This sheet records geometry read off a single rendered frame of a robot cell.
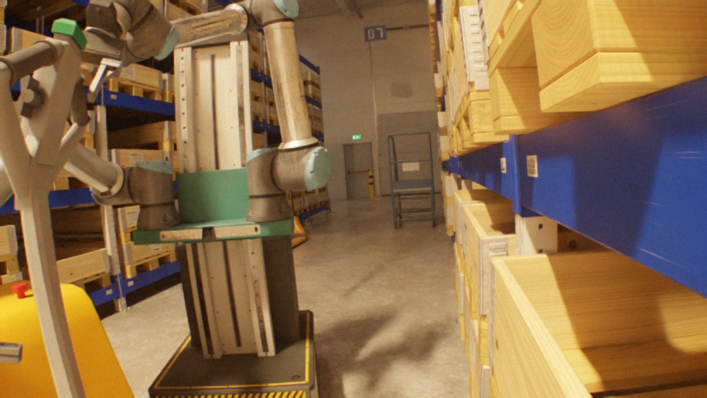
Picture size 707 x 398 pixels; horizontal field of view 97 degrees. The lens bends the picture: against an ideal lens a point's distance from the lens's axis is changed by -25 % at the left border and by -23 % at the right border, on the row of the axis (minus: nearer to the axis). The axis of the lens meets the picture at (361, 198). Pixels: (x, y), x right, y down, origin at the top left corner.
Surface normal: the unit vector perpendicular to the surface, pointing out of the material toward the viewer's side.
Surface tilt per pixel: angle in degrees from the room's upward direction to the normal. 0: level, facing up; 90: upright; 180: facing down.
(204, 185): 90
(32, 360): 74
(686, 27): 90
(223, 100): 90
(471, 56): 90
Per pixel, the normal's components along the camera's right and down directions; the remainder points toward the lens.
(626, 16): -0.17, 0.08
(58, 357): 0.40, 0.06
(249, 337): 0.12, 0.07
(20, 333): 0.88, -0.42
